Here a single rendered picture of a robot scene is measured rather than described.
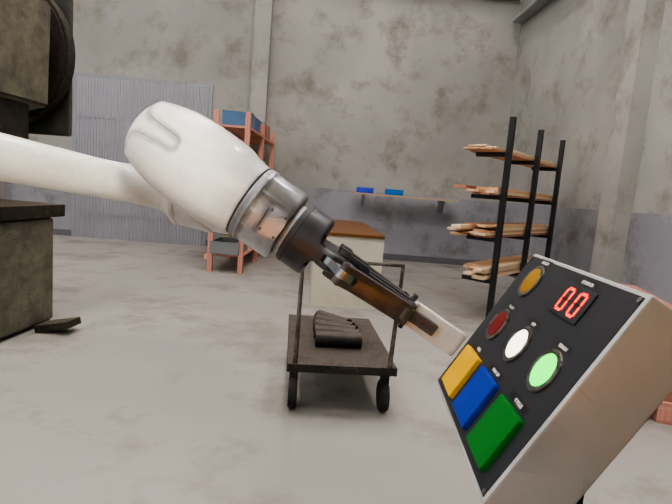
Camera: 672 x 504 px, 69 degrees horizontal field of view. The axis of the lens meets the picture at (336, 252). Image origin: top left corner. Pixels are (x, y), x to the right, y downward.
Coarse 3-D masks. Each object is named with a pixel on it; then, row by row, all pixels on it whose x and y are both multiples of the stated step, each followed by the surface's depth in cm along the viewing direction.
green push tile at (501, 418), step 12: (504, 396) 60; (492, 408) 60; (504, 408) 58; (480, 420) 61; (492, 420) 59; (504, 420) 56; (516, 420) 54; (480, 432) 59; (492, 432) 57; (504, 432) 55; (516, 432) 54; (480, 444) 58; (492, 444) 55; (504, 444) 54; (480, 456) 56; (492, 456) 54; (480, 468) 55
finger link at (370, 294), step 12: (348, 264) 51; (360, 276) 51; (348, 288) 51; (360, 288) 52; (372, 288) 52; (384, 288) 52; (372, 300) 52; (384, 300) 52; (396, 300) 53; (384, 312) 53; (396, 312) 53
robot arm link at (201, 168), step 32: (160, 128) 52; (192, 128) 52; (160, 160) 51; (192, 160) 51; (224, 160) 52; (256, 160) 54; (160, 192) 54; (192, 192) 52; (224, 192) 52; (224, 224) 54
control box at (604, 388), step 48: (576, 288) 61; (624, 288) 53; (480, 336) 80; (528, 336) 65; (576, 336) 55; (624, 336) 49; (528, 384) 57; (576, 384) 50; (624, 384) 49; (528, 432) 52; (576, 432) 50; (624, 432) 50; (480, 480) 55; (528, 480) 51; (576, 480) 51
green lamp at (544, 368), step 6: (552, 354) 57; (540, 360) 58; (546, 360) 57; (552, 360) 56; (534, 366) 59; (540, 366) 57; (546, 366) 56; (552, 366) 55; (534, 372) 58; (540, 372) 56; (546, 372) 55; (552, 372) 55; (534, 378) 57; (540, 378) 56; (546, 378) 55; (534, 384) 56; (540, 384) 55
